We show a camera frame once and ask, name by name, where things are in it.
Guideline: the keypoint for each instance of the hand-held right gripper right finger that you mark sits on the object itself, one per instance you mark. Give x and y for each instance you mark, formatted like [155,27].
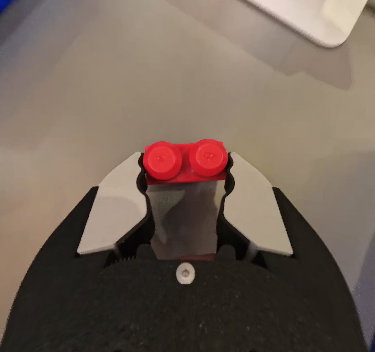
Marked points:
[255,211]

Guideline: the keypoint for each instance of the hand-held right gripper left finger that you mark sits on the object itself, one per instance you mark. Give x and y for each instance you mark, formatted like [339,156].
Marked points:
[117,211]

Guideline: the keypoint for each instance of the red two-stud block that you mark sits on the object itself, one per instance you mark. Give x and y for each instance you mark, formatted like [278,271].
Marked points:
[184,161]

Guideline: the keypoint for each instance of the grey desk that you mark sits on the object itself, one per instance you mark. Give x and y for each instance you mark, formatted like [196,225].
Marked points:
[146,79]

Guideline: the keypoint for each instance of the white folding stand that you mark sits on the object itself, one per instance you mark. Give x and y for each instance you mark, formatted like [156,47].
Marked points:
[307,12]

